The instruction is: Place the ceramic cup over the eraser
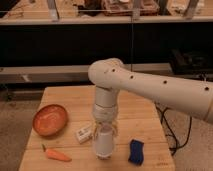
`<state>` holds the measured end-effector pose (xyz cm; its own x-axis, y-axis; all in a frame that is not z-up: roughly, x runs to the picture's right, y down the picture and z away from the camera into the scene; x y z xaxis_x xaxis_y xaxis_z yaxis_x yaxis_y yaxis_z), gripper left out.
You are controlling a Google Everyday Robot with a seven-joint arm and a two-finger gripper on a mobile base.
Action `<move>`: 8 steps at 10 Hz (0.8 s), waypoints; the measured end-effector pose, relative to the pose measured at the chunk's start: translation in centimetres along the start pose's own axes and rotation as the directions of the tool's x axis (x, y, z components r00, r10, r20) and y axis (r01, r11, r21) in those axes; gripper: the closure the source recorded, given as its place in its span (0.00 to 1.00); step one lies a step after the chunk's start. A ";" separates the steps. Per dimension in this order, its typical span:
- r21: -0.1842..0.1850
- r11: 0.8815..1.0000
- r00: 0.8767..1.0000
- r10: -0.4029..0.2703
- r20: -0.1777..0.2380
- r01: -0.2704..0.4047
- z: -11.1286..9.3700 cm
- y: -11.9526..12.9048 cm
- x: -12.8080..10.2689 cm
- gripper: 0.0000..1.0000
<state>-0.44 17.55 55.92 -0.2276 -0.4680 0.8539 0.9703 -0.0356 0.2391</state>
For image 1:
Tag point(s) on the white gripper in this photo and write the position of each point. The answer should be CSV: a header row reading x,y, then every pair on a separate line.
x,y
105,115

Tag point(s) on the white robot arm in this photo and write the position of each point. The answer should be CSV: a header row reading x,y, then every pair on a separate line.
x,y
109,76

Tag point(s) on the white eraser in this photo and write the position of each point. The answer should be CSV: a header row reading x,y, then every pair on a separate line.
x,y
84,133

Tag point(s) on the orange wooden bowl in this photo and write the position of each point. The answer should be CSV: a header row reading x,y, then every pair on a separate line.
x,y
50,120

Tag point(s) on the blue folded cloth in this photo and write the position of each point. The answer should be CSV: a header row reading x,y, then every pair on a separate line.
x,y
136,152

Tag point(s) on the orange toy carrot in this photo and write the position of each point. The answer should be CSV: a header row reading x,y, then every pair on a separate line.
x,y
55,155

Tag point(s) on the black box on floor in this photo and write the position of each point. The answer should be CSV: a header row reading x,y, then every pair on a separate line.
x,y
192,62

